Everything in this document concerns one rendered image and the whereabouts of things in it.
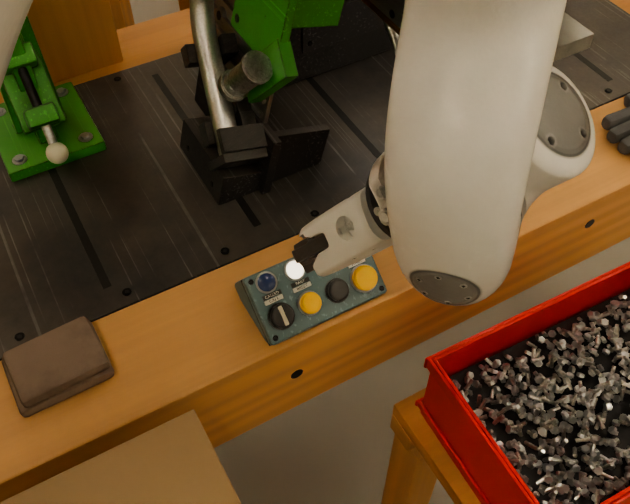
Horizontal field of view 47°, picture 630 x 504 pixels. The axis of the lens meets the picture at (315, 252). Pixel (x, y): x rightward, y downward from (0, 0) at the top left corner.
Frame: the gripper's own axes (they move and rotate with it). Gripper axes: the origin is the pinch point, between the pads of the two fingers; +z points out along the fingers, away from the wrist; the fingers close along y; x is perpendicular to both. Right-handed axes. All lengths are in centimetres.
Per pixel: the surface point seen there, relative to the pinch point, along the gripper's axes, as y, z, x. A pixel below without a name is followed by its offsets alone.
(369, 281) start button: 8.3, 4.9, -5.1
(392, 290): 12.0, 6.6, -7.3
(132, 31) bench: 16, 44, 49
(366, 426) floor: 51, 86, -37
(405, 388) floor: 65, 85, -34
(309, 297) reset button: 1.5, 6.9, -3.9
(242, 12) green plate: 9.9, 6.8, 29.8
